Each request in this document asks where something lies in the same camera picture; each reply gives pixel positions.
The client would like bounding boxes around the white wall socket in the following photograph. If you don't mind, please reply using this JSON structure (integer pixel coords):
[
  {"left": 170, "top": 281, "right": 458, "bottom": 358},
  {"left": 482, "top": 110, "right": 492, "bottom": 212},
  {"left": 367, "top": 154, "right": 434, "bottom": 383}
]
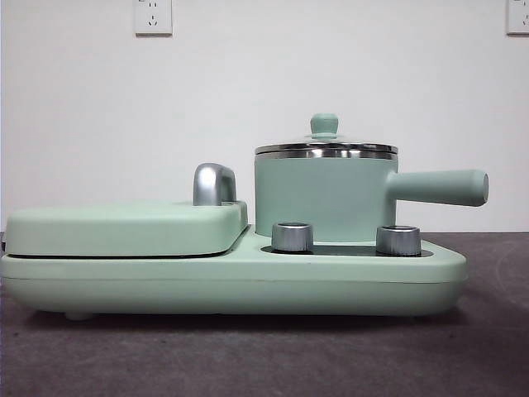
[
  {"left": 506, "top": 0, "right": 529, "bottom": 36},
  {"left": 132, "top": 0, "right": 174, "bottom": 36}
]

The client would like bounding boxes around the silver control knob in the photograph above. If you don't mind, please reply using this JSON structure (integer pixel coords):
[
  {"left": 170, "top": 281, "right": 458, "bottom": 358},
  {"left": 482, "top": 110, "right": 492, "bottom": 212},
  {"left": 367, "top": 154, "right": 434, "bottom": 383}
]
[
  {"left": 270, "top": 222, "right": 314, "bottom": 254},
  {"left": 375, "top": 225, "right": 422, "bottom": 256}
]

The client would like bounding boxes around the mint green breakfast machine base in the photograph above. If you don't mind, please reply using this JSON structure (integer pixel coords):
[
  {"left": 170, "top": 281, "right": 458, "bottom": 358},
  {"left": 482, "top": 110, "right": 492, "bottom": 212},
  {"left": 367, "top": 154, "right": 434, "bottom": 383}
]
[{"left": 0, "top": 222, "right": 468, "bottom": 322}]

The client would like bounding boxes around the glass pot lid green knob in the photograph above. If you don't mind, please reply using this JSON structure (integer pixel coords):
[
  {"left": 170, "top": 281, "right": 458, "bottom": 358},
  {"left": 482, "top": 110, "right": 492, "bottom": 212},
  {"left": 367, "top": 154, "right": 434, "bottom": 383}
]
[{"left": 253, "top": 112, "right": 399, "bottom": 155}]

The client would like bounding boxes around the mint green pot with handle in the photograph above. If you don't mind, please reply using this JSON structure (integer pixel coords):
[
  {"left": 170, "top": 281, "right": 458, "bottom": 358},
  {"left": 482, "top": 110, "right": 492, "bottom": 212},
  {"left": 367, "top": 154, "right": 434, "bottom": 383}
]
[{"left": 252, "top": 147, "right": 490, "bottom": 244}]

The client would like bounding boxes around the chrome griddle cover handle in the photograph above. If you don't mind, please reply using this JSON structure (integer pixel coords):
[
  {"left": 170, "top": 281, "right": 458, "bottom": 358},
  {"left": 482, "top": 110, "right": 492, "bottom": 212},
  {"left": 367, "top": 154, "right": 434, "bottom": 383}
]
[{"left": 192, "top": 162, "right": 238, "bottom": 207}]

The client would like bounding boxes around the mint green griddle cover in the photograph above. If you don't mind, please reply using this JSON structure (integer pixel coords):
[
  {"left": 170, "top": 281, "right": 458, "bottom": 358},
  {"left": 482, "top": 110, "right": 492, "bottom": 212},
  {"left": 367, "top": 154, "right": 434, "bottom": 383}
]
[{"left": 3, "top": 198, "right": 250, "bottom": 257}]

